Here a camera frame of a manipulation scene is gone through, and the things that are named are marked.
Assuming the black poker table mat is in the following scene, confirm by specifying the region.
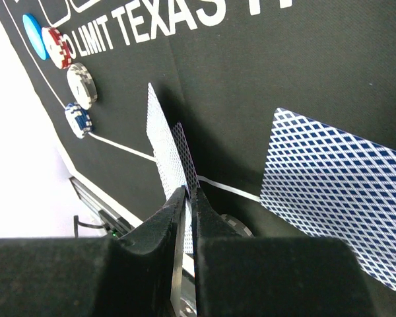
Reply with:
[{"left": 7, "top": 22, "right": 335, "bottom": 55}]
[{"left": 0, "top": 0, "right": 396, "bottom": 317}]

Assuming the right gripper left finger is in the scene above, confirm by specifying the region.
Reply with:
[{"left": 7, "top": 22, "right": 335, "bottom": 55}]
[{"left": 0, "top": 187, "right": 186, "bottom": 316}]

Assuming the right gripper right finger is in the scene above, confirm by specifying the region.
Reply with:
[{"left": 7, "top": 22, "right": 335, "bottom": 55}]
[{"left": 191, "top": 188, "right": 376, "bottom": 316}]

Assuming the blue round blind button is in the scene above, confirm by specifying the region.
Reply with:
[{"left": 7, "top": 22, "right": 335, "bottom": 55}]
[{"left": 22, "top": 14, "right": 49, "bottom": 60}]

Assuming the playing card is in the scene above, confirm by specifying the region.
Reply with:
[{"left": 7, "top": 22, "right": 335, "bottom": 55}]
[{"left": 259, "top": 108, "right": 396, "bottom": 292}]

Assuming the grey white chip stack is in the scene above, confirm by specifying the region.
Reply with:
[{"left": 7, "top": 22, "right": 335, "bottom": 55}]
[{"left": 221, "top": 214, "right": 253, "bottom": 237}]

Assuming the red white chip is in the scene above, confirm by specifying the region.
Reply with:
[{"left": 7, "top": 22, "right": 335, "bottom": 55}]
[{"left": 42, "top": 27, "right": 72, "bottom": 69}]

